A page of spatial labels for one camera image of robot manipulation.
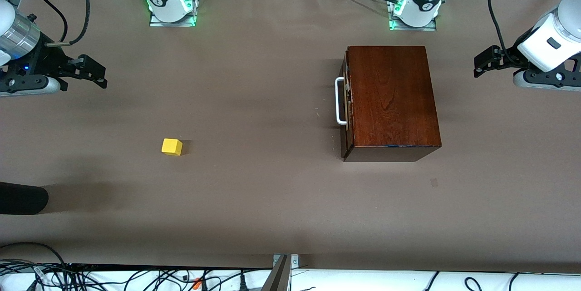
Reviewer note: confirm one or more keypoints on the dark brown wooden cabinet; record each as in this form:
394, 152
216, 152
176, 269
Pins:
395, 100

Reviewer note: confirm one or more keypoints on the black rounded object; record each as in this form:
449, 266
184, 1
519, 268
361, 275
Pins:
22, 198

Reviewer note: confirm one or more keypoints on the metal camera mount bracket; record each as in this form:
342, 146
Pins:
281, 277

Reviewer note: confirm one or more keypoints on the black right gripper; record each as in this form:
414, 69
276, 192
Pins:
49, 60

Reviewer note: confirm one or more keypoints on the yellow wooden block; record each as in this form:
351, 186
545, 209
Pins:
171, 146

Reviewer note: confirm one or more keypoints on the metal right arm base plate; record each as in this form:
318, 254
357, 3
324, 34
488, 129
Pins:
156, 22

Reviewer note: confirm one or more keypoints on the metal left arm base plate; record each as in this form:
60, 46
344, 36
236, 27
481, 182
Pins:
431, 26

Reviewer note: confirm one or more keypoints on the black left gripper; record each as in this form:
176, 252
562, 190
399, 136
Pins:
507, 58

